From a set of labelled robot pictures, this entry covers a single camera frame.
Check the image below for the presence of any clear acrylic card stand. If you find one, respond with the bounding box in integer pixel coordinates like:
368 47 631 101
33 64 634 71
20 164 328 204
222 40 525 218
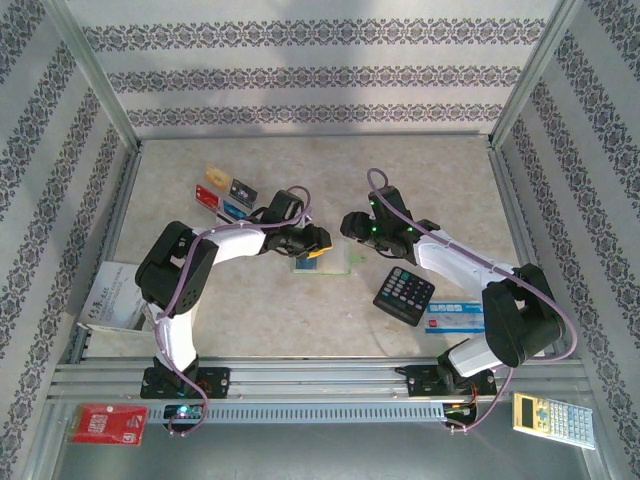
194 163 260 226

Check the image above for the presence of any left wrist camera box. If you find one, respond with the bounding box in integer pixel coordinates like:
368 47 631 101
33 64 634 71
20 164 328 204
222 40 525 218
267 189 305 226

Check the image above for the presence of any black desk calculator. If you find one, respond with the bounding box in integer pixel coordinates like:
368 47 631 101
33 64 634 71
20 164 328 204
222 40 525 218
373 266 436 327

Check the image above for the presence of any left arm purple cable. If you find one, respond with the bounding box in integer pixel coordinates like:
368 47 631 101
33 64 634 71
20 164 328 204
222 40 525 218
154 185 315 439

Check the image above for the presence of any red flat packet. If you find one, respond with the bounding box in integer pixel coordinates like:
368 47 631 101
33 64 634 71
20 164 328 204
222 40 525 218
66 403 150 447

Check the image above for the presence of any aluminium frame post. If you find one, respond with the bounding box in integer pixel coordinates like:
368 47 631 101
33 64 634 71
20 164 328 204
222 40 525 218
42 0 144 151
489 0 589 149

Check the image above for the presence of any white calligraphy gift box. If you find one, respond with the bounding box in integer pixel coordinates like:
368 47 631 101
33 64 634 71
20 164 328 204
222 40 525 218
76 259 161 335

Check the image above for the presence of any blue white paper box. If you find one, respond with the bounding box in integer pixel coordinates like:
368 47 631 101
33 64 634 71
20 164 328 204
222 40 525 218
423 299 486 335

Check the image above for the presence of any long aluminium mounting rail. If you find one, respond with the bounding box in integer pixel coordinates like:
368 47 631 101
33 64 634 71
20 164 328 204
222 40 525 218
47 357 589 404

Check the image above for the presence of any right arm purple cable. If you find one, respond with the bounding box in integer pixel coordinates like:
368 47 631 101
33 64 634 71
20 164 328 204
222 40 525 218
367 167 581 434

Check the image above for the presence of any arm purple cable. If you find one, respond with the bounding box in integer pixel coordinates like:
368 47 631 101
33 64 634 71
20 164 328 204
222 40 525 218
367 167 581 434
154 185 315 439

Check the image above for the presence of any aluminium back rail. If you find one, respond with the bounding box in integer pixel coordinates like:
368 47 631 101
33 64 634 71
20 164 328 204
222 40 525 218
137 130 494 142

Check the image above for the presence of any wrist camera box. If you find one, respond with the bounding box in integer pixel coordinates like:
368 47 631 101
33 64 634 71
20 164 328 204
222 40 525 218
368 185 414 226
267 189 305 226

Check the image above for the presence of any yellow grey scientific calculator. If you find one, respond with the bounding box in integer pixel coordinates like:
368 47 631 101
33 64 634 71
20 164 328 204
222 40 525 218
510 392 597 450

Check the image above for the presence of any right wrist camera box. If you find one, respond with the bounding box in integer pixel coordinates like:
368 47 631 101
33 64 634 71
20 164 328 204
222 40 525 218
368 185 414 226

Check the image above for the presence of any red bank card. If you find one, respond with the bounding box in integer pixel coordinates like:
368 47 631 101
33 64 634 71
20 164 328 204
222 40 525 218
194 183 221 210

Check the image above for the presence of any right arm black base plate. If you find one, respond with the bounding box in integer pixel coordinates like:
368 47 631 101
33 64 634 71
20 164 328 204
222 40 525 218
407 364 499 399

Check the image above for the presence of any gold bank card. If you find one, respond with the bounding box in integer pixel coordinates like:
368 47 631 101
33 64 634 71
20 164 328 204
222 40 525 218
203 163 231 189

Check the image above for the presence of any aluminium side rail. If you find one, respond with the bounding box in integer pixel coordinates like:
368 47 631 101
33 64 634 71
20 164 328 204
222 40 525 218
485 137 571 361
67 142 146 364

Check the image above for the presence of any green card holder wallet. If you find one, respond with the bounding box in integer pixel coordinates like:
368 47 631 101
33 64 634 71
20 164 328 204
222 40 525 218
290 238 367 277

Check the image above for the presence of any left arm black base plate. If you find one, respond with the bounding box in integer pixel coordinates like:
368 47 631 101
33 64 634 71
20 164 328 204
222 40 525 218
139 366 231 400

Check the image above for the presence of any light blue bank card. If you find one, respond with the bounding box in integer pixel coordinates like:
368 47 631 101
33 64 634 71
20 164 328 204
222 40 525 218
222 199 250 221

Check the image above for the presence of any black bank card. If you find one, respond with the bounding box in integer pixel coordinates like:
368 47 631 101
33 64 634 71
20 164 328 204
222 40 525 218
228 178 259 207

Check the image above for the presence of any grey slotted cable duct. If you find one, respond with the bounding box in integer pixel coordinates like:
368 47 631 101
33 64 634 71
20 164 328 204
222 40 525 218
147 402 451 426

